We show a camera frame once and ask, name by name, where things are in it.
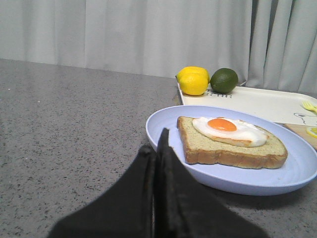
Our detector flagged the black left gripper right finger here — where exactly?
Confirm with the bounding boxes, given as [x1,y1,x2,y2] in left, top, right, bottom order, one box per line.
[154,128,268,238]

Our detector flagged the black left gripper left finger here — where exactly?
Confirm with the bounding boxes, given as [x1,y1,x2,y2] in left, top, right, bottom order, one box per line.
[48,145,156,238]

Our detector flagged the light blue plate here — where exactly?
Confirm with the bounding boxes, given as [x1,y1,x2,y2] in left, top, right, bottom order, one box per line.
[146,106,317,196]

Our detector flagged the bottom bread slice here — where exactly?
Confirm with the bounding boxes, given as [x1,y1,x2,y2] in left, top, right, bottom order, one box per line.
[177,116,288,169]

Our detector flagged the cream bear tray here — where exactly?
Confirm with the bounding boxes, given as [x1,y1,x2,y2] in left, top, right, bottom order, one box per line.
[179,86,317,126]

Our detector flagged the fried egg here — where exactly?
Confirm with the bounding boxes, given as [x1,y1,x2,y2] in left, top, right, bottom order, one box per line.
[192,117,269,147]

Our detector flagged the front yellow lemon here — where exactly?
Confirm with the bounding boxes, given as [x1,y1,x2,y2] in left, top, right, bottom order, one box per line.
[179,73,208,96]

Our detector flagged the yellow lemon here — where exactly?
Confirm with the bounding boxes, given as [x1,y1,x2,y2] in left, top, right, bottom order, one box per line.
[175,66,211,82]
[179,73,208,96]

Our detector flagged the rear yellow lemon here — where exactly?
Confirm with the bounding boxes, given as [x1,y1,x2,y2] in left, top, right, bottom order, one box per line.
[175,66,211,82]

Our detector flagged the green lime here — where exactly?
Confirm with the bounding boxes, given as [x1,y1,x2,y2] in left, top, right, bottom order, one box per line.
[210,68,238,94]

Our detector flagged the wooden cutting board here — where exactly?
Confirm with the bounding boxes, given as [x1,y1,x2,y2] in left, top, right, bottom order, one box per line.
[283,123,317,150]

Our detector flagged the lemon slice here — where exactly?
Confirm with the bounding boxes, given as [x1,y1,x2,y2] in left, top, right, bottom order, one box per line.
[306,126,317,138]

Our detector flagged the yellow plastic fork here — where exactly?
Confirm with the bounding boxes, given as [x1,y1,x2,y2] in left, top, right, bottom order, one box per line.
[302,101,317,113]

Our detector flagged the white curtain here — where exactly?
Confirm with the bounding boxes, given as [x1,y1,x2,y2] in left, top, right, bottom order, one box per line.
[0,0,317,93]

